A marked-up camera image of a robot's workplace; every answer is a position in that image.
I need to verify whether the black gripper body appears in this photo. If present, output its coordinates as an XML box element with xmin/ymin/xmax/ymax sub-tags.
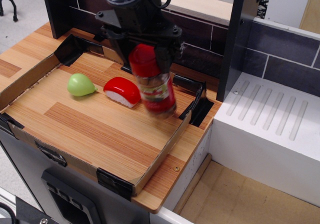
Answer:
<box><xmin>95</xmin><ymin>0</ymin><xmax>182</xmax><ymax>49</ymax></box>

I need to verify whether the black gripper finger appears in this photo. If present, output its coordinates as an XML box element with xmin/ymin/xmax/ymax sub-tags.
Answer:
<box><xmin>154</xmin><ymin>45</ymin><xmax>178</xmax><ymax>74</ymax></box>
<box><xmin>109</xmin><ymin>38</ymin><xmax>135</xmax><ymax>66</ymax></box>

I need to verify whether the red basil leaves bottle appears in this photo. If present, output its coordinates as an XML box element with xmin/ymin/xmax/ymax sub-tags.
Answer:
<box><xmin>128</xmin><ymin>44</ymin><xmax>177</xmax><ymax>119</ymax></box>

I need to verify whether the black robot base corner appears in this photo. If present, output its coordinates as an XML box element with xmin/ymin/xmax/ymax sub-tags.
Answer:
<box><xmin>0</xmin><ymin>196</ymin><xmax>58</xmax><ymax>224</ymax></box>

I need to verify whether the cardboard fence with black tape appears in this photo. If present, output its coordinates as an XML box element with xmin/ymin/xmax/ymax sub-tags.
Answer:
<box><xmin>0</xmin><ymin>32</ymin><xmax>217</xmax><ymax>210</ymax></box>

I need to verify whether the red white toy sushi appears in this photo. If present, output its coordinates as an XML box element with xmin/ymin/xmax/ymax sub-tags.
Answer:
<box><xmin>103</xmin><ymin>77</ymin><xmax>141</xmax><ymax>108</ymax></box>

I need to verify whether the green toy pear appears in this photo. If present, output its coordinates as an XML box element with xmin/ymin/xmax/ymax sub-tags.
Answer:
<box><xmin>67</xmin><ymin>73</ymin><xmax>98</xmax><ymax>97</ymax></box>

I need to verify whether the brass screw in countertop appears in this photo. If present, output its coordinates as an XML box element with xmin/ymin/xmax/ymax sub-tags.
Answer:
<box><xmin>174</xmin><ymin>166</ymin><xmax>180</xmax><ymax>172</ymax></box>

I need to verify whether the white sink drainboard unit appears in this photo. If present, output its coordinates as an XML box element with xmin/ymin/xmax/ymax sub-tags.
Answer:
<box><xmin>209</xmin><ymin>19</ymin><xmax>320</xmax><ymax>206</ymax></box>

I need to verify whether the grey oven front panel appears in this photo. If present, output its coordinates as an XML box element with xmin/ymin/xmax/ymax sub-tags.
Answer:
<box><xmin>0</xmin><ymin>130</ymin><xmax>150</xmax><ymax>224</ymax></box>

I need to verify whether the dark grey vertical post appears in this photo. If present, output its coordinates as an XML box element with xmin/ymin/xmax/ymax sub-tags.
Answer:
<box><xmin>216</xmin><ymin>0</ymin><xmax>260</xmax><ymax>102</ymax></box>

